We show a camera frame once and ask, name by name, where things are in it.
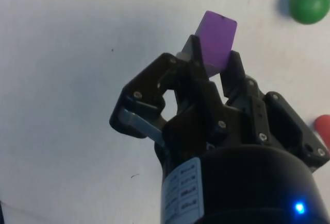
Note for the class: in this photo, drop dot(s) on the green ball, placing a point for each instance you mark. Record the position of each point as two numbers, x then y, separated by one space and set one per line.
309 2

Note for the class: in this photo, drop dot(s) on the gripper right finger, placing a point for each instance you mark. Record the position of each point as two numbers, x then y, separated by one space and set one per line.
278 121

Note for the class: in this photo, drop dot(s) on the purple triangular block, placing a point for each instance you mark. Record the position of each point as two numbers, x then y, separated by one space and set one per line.
216 36

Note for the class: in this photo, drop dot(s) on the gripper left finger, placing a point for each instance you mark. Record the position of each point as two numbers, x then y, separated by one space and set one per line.
147 85

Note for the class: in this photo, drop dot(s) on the red cylinder block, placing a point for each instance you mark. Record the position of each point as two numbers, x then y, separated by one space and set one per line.
323 128

